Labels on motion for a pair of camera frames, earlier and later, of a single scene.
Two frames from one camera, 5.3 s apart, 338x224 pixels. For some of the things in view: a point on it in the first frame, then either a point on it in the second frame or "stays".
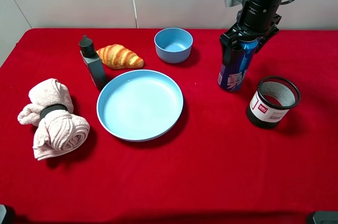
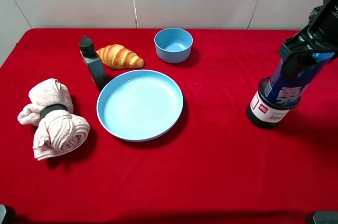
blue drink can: x=232 y=77 to x=279 y=92
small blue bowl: x=174 y=45 stays
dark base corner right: x=326 y=217 stays
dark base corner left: x=3 y=211 stays
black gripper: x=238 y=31 to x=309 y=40
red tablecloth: x=216 y=167 stays
